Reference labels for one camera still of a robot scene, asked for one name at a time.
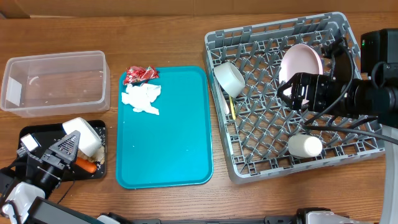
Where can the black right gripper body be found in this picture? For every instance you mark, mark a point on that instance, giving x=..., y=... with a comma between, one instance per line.
x=323, y=93

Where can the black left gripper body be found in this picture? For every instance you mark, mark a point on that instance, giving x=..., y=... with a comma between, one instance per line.
x=50, y=175

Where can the cream bowl with peanuts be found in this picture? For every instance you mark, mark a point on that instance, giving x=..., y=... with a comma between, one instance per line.
x=89, y=141

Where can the orange carrot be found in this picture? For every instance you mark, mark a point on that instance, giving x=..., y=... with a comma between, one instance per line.
x=86, y=165

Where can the white round plate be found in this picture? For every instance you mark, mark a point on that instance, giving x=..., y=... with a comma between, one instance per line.
x=300, y=58

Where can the white plastic cup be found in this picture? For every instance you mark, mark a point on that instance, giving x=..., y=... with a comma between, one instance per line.
x=304, y=146

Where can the yellow plastic utensil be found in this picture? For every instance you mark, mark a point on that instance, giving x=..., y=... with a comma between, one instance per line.
x=233, y=113

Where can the white plastic fork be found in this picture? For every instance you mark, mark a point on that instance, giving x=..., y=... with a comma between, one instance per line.
x=224, y=103

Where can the grey bowl with peanuts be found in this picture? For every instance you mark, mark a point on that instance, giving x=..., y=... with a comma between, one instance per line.
x=230, y=79

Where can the white napkin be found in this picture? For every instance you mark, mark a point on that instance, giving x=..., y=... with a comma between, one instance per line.
x=141, y=97

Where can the red snack wrapper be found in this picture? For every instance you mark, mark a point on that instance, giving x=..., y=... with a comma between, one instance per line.
x=136, y=74

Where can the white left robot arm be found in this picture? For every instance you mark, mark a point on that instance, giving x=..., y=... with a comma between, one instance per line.
x=23, y=202

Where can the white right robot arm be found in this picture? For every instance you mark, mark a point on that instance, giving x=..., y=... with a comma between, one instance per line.
x=375, y=98

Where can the grey dishwasher rack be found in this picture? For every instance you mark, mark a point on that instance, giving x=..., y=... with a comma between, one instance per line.
x=255, y=144

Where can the black plastic bin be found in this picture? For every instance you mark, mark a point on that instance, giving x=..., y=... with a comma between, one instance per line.
x=47, y=135

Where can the peanut and rice scraps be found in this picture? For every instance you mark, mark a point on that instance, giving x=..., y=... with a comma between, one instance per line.
x=99, y=156

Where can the clear plastic bin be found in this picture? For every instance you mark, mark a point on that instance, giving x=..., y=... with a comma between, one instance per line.
x=56, y=84

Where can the teal plastic tray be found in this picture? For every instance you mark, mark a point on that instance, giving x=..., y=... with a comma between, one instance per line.
x=174, y=147

